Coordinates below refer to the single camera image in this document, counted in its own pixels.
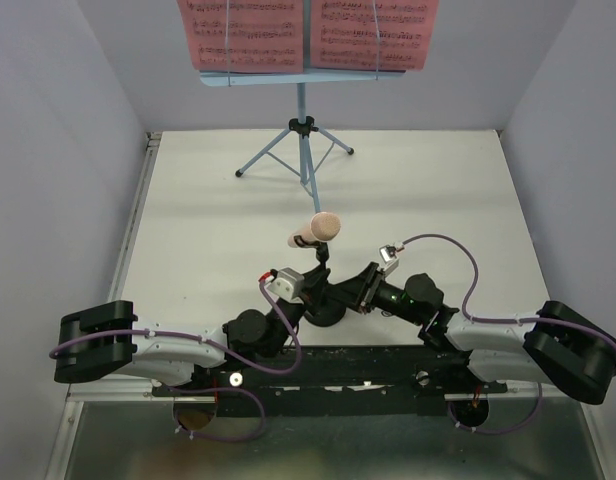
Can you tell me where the pink sheet music page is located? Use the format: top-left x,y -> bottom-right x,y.
310,0 -> 439,72
177,0 -> 304,74

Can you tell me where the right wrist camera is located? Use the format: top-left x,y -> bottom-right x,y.
379,242 -> 405,277

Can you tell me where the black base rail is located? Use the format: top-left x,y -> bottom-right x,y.
153,345 -> 507,417

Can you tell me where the right pink sheet music page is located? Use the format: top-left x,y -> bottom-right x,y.
310,0 -> 439,72

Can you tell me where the blue music stand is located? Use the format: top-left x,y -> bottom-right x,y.
199,67 -> 405,213

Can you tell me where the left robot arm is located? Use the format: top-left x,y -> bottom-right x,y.
49,265 -> 330,395

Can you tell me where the left pink sheet music page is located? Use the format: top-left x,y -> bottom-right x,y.
177,0 -> 304,74

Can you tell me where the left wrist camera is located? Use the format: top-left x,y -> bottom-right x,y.
267,267 -> 304,303

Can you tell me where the black microphone stand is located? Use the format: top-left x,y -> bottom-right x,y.
304,243 -> 346,328

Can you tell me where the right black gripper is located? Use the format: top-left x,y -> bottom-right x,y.
325,259 -> 424,324

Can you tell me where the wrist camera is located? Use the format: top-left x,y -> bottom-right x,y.
379,242 -> 405,277
267,267 -> 304,303

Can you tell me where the left aluminium edge rail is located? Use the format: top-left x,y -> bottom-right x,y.
106,132 -> 163,303

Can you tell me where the pink microphone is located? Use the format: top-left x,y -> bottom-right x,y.
287,212 -> 341,248

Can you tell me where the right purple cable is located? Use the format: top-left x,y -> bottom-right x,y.
395,233 -> 616,435

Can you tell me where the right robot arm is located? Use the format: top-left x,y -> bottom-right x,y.
325,263 -> 616,405

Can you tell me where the metal front plate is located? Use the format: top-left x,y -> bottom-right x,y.
46,394 -> 616,479

